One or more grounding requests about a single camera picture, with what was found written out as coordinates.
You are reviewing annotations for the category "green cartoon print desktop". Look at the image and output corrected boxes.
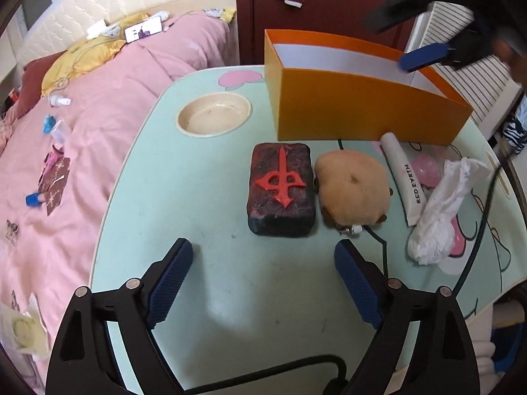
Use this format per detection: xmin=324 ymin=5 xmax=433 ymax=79
xmin=88 ymin=66 xmax=527 ymax=395

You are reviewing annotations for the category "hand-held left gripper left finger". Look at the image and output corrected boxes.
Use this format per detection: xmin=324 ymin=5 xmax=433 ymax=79
xmin=45 ymin=238 xmax=194 ymax=395

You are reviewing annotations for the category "orange cardboard box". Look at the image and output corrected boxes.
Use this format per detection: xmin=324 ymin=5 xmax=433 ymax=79
xmin=264 ymin=29 xmax=473 ymax=145

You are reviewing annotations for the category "dark red wardrobe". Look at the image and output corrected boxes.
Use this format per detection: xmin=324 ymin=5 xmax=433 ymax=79
xmin=235 ymin=0 xmax=416 ymax=66

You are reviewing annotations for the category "brown patterned card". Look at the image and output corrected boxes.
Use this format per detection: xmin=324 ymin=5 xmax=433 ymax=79
xmin=39 ymin=152 xmax=70 ymax=215

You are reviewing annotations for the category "smartphone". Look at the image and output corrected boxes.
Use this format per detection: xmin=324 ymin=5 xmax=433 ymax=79
xmin=125 ymin=14 xmax=163 ymax=44

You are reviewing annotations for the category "red pillow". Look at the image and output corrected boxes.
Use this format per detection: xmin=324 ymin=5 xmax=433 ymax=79
xmin=14 ymin=51 xmax=69 ymax=120

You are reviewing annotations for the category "brown plush toy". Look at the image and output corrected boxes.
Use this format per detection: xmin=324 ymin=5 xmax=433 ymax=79
xmin=314 ymin=149 xmax=394 ymax=237

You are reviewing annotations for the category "zebra print bag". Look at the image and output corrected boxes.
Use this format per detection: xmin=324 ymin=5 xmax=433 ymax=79
xmin=500 ymin=94 xmax=527 ymax=155

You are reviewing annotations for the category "pink blanket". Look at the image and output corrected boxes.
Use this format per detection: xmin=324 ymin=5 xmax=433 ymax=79
xmin=0 ymin=10 xmax=239 ymax=395

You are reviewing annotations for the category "white tissue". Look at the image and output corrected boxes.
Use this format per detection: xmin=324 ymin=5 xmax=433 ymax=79
xmin=407 ymin=157 xmax=492 ymax=265

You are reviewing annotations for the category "small clear bottle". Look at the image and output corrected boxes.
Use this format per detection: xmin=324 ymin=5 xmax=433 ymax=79
xmin=51 ymin=121 xmax=69 ymax=145

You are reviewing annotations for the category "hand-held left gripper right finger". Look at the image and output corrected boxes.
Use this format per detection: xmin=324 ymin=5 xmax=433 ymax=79
xmin=333 ymin=239 xmax=480 ymax=395

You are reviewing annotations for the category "white louvred door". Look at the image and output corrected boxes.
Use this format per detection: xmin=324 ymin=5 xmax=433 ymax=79
xmin=405 ymin=2 xmax=523 ymax=141

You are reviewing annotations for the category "white charger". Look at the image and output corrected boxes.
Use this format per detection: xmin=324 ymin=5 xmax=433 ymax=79
xmin=86 ymin=20 xmax=108 ymax=40

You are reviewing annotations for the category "yellow cloth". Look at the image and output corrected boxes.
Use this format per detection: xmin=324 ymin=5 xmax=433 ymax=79
xmin=41 ymin=12 xmax=149 ymax=97

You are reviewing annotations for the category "white cosmetic tube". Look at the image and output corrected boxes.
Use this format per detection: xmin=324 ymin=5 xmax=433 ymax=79
xmin=379 ymin=132 xmax=429 ymax=228

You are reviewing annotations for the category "black block with red symbol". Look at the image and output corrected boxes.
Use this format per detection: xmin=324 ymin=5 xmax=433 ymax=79
xmin=246 ymin=143 xmax=317 ymax=238

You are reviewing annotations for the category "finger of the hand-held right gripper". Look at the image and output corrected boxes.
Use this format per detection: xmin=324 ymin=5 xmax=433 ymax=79
xmin=362 ymin=0 xmax=431 ymax=34
xmin=399 ymin=42 xmax=454 ymax=72

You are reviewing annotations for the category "black cable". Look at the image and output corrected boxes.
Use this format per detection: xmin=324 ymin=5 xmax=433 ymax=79
xmin=452 ymin=164 xmax=502 ymax=294
xmin=185 ymin=355 xmax=348 ymax=395

